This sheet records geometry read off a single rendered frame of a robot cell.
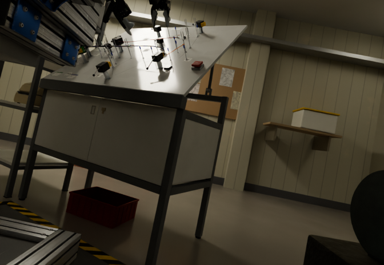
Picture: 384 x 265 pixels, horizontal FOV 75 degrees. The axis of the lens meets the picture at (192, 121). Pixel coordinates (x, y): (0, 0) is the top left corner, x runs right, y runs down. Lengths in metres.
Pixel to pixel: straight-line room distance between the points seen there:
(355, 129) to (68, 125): 4.22
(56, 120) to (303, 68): 3.78
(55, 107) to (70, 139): 0.29
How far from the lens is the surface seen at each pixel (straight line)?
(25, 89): 2.33
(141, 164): 1.36
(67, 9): 0.92
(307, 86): 4.56
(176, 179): 1.33
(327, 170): 4.63
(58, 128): 1.89
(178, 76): 1.43
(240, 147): 4.01
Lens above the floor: 0.68
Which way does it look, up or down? 3 degrees up
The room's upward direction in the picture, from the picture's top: 12 degrees clockwise
